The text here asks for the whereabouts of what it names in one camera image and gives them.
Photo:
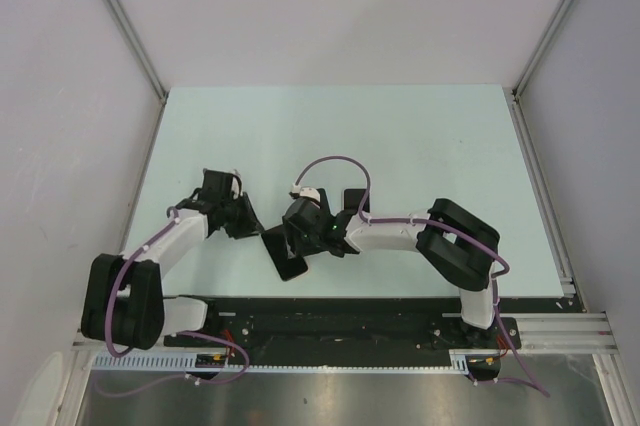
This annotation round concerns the black phone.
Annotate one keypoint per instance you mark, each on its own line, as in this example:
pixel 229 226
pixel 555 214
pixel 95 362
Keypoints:
pixel 352 198
pixel 288 267

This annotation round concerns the aluminium front rail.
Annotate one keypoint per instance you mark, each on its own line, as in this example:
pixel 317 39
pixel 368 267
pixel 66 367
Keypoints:
pixel 574 332

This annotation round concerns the aluminium frame post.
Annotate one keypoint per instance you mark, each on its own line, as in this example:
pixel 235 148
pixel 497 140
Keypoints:
pixel 135 45
pixel 552 29

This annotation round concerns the left aluminium frame post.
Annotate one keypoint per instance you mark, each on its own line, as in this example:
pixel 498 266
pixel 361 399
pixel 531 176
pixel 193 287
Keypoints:
pixel 135 45

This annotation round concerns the white slotted cable duct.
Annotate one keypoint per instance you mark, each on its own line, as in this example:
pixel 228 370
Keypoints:
pixel 192 362

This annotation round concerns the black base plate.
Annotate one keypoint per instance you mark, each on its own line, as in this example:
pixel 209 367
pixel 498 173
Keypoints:
pixel 349 355

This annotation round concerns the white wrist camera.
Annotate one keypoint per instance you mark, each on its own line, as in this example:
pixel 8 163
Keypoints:
pixel 236 184
pixel 297 191

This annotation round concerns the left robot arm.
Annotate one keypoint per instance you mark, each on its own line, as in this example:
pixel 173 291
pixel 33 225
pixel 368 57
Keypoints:
pixel 125 306

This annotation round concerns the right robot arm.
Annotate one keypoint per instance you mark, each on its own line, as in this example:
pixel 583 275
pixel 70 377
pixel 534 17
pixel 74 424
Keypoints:
pixel 462 248

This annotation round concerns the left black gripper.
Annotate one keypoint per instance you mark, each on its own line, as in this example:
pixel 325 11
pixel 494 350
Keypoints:
pixel 250 226

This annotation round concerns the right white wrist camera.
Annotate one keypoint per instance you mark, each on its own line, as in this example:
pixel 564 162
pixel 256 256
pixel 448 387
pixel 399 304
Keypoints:
pixel 297 191

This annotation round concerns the right aluminium frame post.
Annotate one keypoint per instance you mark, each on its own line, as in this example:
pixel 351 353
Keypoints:
pixel 552 29

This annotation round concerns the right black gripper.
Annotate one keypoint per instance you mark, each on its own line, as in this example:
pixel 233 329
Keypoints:
pixel 294 241

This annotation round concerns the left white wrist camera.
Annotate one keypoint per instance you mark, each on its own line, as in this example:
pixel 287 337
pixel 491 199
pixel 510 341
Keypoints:
pixel 236 184

